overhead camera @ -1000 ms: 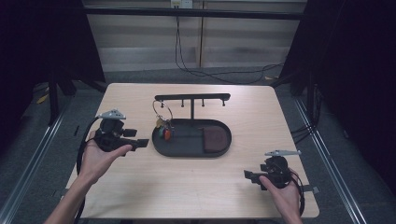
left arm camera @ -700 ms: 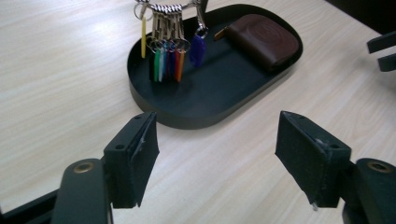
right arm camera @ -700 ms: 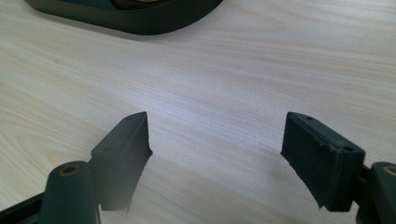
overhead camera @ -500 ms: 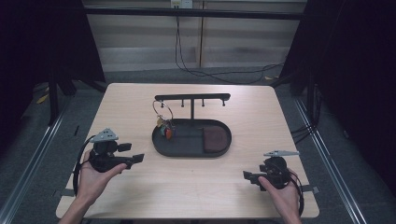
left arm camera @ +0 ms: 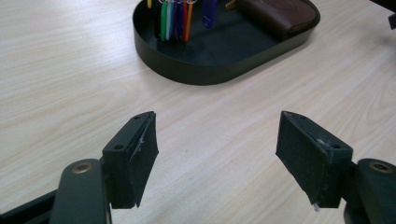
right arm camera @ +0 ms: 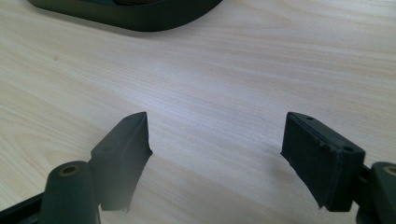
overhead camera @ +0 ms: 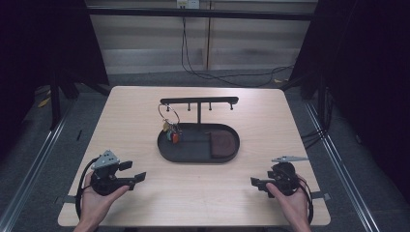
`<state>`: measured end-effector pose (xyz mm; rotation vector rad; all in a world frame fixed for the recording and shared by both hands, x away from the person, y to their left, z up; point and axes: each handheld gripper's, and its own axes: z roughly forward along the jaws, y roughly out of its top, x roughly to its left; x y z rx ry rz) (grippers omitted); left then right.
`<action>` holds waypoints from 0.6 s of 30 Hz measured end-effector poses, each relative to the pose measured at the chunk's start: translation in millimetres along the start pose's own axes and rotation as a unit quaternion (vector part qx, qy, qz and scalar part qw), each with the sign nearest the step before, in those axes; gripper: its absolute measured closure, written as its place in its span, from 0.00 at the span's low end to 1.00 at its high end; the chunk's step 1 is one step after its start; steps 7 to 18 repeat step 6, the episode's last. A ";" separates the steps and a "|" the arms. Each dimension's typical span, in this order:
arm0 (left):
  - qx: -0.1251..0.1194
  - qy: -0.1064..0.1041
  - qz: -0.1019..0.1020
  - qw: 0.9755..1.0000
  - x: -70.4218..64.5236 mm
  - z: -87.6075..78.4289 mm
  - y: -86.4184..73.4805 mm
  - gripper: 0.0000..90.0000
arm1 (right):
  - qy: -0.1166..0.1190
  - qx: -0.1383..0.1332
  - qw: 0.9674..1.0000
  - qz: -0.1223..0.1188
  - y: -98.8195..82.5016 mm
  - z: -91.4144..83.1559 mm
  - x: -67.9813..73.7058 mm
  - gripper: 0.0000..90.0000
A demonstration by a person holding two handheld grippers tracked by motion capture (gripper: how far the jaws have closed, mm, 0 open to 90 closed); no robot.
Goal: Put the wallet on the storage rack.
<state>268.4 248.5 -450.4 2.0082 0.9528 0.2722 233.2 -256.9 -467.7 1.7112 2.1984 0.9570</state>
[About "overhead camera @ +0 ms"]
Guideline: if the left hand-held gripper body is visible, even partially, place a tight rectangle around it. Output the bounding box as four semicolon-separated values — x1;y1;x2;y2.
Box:
89;149;135;197

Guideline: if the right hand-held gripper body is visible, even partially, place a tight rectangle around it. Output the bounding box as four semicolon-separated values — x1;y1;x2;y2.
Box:
265;155;310;198

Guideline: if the brown zip pouch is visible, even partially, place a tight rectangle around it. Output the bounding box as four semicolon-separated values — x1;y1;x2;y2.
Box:
209;130;237;160

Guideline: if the key ring with coloured keys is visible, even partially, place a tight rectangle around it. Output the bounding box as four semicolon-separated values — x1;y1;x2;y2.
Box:
157;102;184;145

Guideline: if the black tray with hook stand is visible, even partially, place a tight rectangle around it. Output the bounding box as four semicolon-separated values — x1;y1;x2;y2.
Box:
157;96;242;164

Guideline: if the person's left hand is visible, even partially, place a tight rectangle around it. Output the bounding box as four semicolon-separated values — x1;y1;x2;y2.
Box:
79;171;131;226

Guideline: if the person's right hand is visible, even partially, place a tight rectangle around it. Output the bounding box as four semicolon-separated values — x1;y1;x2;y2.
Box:
265;174;312;226

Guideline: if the grey tape strip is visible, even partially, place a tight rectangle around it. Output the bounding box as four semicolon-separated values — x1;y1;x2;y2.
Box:
310;190;332;201
55;194;77;205

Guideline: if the black metal stand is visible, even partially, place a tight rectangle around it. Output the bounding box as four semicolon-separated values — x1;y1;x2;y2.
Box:
48;72;63;131

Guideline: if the yellow floor tape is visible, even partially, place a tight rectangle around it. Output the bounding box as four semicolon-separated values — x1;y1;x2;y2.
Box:
37;96;52;109

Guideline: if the dark curtain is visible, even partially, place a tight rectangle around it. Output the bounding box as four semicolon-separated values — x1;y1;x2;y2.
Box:
0;0;110;162
288;0;410;204

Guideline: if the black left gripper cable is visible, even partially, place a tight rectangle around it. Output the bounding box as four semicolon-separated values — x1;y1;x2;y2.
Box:
74;156;100;220

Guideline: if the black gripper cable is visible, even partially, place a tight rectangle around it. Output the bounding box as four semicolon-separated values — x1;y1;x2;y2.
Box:
74;156;100;220
297;179;315;225

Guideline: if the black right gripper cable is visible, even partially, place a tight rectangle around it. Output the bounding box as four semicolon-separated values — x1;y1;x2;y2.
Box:
297;179;315;225

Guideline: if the metal floor rail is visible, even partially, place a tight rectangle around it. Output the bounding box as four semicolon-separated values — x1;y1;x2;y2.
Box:
0;102;76;232
303;100;383;232

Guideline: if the bundle of black floor cables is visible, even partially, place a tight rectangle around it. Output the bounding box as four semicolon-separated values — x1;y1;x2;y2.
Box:
300;86;334;151

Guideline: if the black wall cable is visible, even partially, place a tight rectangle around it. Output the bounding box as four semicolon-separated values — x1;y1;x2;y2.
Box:
180;16;295;89

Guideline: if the black horizontal frame bar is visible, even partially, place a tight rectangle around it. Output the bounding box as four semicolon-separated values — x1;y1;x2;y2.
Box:
86;7;316;22

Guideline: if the white wall outlet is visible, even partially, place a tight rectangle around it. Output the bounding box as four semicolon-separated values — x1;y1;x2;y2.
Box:
176;0;201;10

